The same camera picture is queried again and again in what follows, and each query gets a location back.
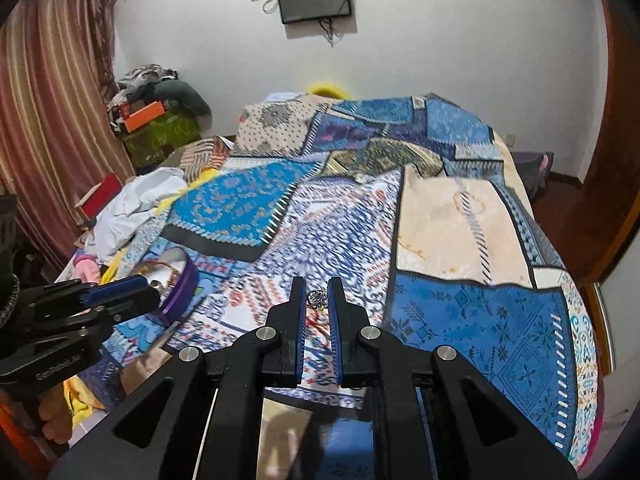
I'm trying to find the pink soft item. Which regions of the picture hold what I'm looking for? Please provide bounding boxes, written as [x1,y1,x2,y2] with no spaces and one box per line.
[74,254,104,284]

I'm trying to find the orange box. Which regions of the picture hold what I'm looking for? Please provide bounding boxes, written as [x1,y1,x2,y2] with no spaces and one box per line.
[122,101,166,134]

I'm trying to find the yellow round object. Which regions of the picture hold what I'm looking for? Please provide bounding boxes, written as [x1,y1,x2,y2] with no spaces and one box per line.
[306,81,352,99]

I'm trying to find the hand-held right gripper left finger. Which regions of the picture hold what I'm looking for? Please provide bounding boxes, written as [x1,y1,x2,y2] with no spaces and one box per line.
[47,276,307,480]

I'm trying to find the wooden door frame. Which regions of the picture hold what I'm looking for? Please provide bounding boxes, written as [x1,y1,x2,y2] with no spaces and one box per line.
[575,5,640,293]

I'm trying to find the blue patchwork printed blanket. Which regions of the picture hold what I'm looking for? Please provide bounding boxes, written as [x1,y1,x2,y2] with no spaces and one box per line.
[65,92,601,467]

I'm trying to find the red box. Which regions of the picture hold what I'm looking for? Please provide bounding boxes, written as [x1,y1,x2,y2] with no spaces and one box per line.
[75,173,124,222]

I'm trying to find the person's left hand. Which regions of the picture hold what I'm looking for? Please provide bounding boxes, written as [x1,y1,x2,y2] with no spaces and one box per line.
[41,389,76,444]

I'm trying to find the pile of clothes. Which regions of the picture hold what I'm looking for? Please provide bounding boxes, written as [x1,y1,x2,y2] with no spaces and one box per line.
[106,64,214,122]

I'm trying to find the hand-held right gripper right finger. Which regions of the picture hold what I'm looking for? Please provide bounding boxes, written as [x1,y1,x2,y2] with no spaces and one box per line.
[327,276,582,480]

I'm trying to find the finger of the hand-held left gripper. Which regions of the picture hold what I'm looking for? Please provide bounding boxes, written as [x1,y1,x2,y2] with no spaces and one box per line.
[80,274,152,309]
[97,286,162,323]

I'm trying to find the green patterned box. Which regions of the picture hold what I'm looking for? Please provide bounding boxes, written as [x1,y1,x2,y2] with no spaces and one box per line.
[120,110,204,167]

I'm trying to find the dark cloth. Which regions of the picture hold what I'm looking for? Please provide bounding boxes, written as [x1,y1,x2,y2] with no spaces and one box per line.
[514,151,556,201]

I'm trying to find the striped brown curtain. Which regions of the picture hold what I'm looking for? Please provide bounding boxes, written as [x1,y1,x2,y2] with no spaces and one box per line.
[0,0,137,273]

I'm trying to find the gold bracelet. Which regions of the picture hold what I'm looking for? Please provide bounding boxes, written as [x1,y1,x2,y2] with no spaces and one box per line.
[141,259,182,282]

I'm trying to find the white crumpled cloth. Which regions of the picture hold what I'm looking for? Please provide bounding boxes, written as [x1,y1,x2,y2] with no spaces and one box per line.
[91,166,189,267]

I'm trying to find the purple round jewelry box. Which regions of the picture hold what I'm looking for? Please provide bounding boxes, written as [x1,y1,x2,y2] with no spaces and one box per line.
[137,247,200,327]

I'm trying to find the dangling wall cables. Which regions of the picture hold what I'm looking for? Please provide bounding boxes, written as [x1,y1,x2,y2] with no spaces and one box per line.
[319,16,347,49]

